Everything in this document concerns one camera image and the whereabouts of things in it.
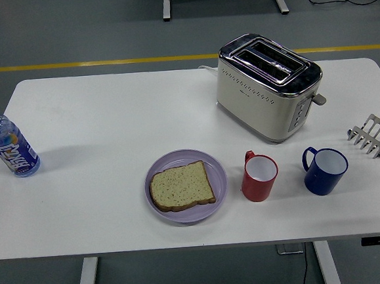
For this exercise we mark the grey box under table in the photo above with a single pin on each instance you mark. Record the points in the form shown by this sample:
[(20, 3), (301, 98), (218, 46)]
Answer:
[(289, 248)]

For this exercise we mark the blue enamel cup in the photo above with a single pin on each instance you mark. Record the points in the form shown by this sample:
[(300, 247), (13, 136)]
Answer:
[(321, 184)]

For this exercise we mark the cream and chrome toaster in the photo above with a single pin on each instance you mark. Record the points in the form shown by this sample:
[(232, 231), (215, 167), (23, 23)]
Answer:
[(256, 110)]

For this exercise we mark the metal toast rack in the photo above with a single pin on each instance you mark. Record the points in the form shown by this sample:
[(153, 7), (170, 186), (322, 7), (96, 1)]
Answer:
[(370, 134)]

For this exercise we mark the purple round plate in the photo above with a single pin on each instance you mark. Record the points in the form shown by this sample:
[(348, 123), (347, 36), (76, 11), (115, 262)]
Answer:
[(178, 157)]

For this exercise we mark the slice of bread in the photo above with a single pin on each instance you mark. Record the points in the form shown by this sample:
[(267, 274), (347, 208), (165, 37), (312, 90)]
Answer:
[(180, 187)]

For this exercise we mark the red enamel cup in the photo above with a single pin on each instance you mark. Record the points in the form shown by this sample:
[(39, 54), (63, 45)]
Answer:
[(256, 189)]

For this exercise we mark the water bottle blue cap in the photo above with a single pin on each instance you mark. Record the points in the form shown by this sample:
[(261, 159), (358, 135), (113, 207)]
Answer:
[(13, 152)]

